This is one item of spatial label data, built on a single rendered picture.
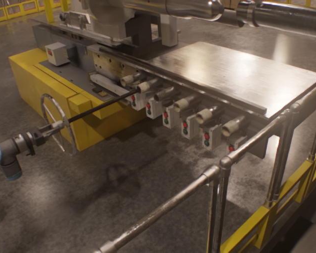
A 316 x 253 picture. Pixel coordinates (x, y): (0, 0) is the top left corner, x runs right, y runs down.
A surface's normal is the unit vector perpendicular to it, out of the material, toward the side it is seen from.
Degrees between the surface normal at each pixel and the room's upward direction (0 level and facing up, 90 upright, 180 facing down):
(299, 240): 0
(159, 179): 0
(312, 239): 0
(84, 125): 90
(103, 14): 90
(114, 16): 90
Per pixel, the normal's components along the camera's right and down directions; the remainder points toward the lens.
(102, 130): 0.65, 0.37
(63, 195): -0.07, -0.84
